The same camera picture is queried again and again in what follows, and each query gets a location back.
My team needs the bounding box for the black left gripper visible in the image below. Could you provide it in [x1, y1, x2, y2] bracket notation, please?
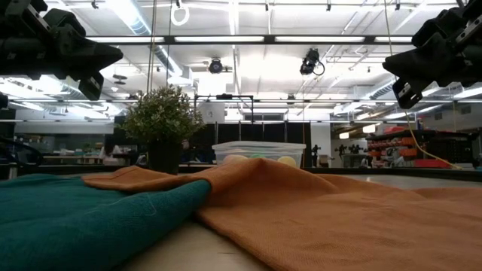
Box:
[0, 0, 124, 83]

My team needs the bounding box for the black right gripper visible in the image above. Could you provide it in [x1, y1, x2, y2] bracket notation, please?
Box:
[382, 0, 482, 87]

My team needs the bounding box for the yellow toy lemon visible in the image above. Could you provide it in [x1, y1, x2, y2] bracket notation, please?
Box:
[277, 155, 298, 169]

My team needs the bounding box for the clear plastic tupperware container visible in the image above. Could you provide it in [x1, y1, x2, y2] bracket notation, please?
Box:
[212, 141, 307, 169]

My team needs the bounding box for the shelf with red bins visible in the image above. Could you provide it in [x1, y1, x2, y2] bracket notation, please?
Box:
[365, 126, 482, 170]

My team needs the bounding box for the artificial potted plant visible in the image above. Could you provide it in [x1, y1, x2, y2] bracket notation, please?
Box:
[120, 84, 206, 175]

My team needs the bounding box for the person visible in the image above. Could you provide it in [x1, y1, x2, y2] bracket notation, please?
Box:
[99, 137, 122, 166]

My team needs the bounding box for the round black ceiling fixture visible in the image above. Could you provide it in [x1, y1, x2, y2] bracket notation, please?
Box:
[208, 57, 224, 75]

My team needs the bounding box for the black partition panel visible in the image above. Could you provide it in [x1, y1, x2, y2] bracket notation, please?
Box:
[205, 122, 312, 159]

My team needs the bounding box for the teal cloth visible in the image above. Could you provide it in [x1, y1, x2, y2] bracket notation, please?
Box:
[0, 173, 212, 271]

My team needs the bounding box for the orange cloth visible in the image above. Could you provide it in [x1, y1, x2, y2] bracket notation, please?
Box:
[81, 157, 482, 271]

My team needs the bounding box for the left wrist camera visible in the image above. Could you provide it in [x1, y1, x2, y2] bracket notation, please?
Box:
[88, 72, 105, 102]

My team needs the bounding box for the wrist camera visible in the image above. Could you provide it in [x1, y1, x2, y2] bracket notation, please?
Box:
[88, 72, 105, 102]
[392, 79, 424, 111]

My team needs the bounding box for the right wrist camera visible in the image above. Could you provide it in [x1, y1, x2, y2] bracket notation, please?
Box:
[392, 79, 424, 111]

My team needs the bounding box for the yellow cable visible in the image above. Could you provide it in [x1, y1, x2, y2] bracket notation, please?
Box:
[383, 0, 465, 171]

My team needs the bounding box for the white hanging ring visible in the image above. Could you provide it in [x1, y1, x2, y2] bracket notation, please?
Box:
[170, 2, 191, 27]

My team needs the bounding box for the black overhead camera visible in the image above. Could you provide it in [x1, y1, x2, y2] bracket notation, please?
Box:
[299, 47, 326, 77]

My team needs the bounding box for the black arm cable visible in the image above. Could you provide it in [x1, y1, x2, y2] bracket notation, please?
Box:
[0, 135, 44, 169]

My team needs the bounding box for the black overhead frame beam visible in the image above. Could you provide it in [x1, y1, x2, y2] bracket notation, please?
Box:
[85, 34, 415, 47]

